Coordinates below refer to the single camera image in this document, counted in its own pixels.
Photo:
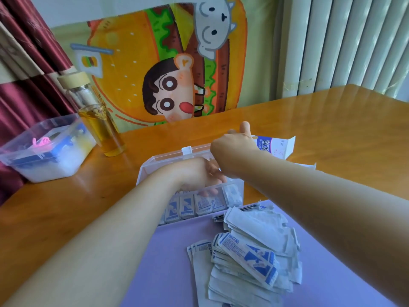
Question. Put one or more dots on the pile of loose bandage packets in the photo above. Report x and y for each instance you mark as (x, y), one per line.
(252, 252)

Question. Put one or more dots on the clear plastic organizer box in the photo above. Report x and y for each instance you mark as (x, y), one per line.
(150, 167)

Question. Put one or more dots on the pink plastic clip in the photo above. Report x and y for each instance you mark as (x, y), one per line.
(41, 142)

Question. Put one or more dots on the person's left forearm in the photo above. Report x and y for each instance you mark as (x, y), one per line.
(96, 239)

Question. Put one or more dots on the person's right hand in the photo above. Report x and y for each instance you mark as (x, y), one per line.
(231, 151)

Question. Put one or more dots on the white and purple cardboard box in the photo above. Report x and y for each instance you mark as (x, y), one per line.
(278, 147)

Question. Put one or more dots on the row of bandage packets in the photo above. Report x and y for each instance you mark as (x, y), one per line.
(187, 206)

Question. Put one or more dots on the purple mat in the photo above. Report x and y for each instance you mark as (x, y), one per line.
(169, 268)

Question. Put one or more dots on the person's right fingers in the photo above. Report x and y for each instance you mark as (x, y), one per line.
(245, 127)

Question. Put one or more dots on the dark red curtain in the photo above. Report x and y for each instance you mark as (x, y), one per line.
(28, 79)

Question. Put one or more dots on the person's left fingers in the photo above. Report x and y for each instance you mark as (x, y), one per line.
(214, 175)

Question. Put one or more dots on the cartoon burger print cloth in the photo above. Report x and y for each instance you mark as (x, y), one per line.
(143, 67)

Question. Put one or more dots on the person's left hand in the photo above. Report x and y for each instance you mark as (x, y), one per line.
(191, 175)

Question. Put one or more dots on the clear plastic storage container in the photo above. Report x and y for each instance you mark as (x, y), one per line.
(48, 150)

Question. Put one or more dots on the glass bottle with yellow liquid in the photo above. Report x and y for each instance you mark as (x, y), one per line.
(100, 124)

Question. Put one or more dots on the person's right forearm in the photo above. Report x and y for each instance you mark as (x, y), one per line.
(319, 207)

